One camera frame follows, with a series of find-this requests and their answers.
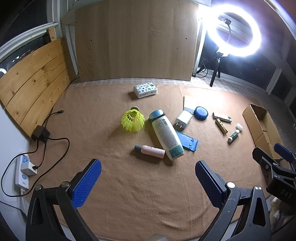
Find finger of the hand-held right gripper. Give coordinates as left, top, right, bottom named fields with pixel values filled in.
left=273, top=143, right=296, bottom=166
left=252, top=147, right=296, bottom=179

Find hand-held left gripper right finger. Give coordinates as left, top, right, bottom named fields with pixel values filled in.
left=195, top=160, right=272, bottom=241

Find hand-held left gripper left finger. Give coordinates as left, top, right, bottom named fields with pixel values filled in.
left=25, top=159, right=102, bottom=241

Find cardboard box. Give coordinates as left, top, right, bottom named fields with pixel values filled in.
left=242, top=103, right=286, bottom=160

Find small pink bottle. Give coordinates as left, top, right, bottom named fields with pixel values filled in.
left=134, top=145, right=165, bottom=159

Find blue round lid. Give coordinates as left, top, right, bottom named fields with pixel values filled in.
left=194, top=106, right=208, bottom=120

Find yellow plastic shuttlecock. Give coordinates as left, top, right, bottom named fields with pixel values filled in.
left=121, top=106, right=145, bottom=133

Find white green glue stick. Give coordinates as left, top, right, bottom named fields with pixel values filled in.
left=228, top=130, right=240, bottom=143

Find blue plastic stand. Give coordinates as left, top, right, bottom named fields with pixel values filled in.
left=175, top=130, right=199, bottom=152

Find wooden clothespin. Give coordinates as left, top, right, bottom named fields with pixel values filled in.
left=215, top=119, right=228, bottom=135

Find silver lighter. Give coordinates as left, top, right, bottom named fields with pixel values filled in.
left=213, top=113, right=232, bottom=124

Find white plug adapter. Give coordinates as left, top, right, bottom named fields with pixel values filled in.
left=20, top=162, right=38, bottom=176

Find large white teal bottle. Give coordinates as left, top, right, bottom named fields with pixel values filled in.
left=149, top=110, right=185, bottom=161

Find white power strip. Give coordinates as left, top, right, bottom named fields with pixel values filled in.
left=15, top=155, right=30, bottom=189

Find black power adapter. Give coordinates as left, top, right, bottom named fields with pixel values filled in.
left=31, top=125, right=51, bottom=142

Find flat rectangular card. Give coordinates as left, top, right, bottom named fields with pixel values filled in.
left=183, top=96, right=200, bottom=114

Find thin elastic hair loop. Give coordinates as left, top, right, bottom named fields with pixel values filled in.
left=148, top=112, right=166, bottom=121

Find black tripod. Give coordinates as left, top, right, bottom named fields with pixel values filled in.
left=209, top=45, right=229, bottom=88

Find patterned tissue pack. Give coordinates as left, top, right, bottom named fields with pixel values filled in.
left=133, top=82, right=158, bottom=99

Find pine plank panel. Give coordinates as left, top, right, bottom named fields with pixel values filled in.
left=0, top=37, right=72, bottom=138

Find phone clamp on gooseneck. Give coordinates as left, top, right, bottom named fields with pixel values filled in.
left=218, top=16, right=233, bottom=44

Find large light wooden board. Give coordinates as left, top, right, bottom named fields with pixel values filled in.
left=74, top=0, right=200, bottom=82

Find chipboard block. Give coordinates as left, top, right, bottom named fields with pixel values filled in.
left=47, top=27, right=57, bottom=42

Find black looped cable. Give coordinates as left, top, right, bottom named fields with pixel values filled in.
left=28, top=137, right=70, bottom=170

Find white wall charger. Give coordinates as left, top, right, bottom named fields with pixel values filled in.
left=174, top=110, right=193, bottom=131

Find black cable with loose plug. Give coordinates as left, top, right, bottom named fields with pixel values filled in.
left=43, top=110, right=65, bottom=130

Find black power strip cable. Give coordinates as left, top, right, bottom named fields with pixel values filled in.
left=1, top=152, right=30, bottom=198

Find black power strip with cable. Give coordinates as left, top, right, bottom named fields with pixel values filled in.
left=191, top=58, right=208, bottom=78

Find white window frame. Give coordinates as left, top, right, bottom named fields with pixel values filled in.
left=0, top=22, right=62, bottom=64
left=193, top=17, right=205, bottom=73

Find ring light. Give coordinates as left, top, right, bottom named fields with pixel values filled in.
left=206, top=5, right=262, bottom=57

